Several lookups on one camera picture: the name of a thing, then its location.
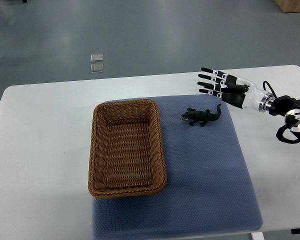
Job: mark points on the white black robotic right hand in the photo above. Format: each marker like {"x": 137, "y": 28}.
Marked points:
{"x": 231, "y": 89}

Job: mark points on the dark green toy crocodile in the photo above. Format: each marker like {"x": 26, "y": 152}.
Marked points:
{"x": 201, "y": 117}

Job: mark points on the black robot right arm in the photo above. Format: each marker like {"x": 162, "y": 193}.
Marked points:
{"x": 289, "y": 108}

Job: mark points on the brown wicker basket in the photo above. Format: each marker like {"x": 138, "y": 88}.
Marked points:
{"x": 126, "y": 152}

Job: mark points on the wooden box corner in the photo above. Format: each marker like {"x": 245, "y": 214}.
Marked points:
{"x": 289, "y": 6}

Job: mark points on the blue grey fabric mat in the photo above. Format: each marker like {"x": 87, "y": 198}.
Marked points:
{"x": 208, "y": 191}

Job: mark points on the upper metal floor plate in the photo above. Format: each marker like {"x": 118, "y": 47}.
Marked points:
{"x": 96, "y": 57}

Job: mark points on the metal floor plate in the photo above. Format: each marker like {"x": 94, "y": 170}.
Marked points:
{"x": 96, "y": 57}
{"x": 96, "y": 68}

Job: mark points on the lower metal floor plate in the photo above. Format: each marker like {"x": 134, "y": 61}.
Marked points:
{"x": 96, "y": 68}

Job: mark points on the white table leg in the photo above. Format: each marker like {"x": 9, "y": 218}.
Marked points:
{"x": 257, "y": 236}

